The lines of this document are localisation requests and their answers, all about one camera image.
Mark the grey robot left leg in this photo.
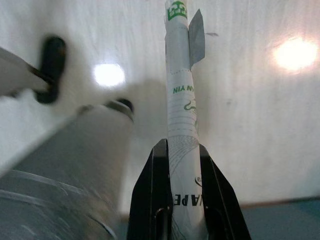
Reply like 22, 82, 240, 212
0, 36, 67, 105

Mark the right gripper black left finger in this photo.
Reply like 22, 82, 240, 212
126, 138, 173, 240

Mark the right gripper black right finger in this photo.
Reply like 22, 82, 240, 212
198, 146, 252, 240

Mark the white paper tissue packet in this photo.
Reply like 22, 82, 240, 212
163, 0, 209, 240

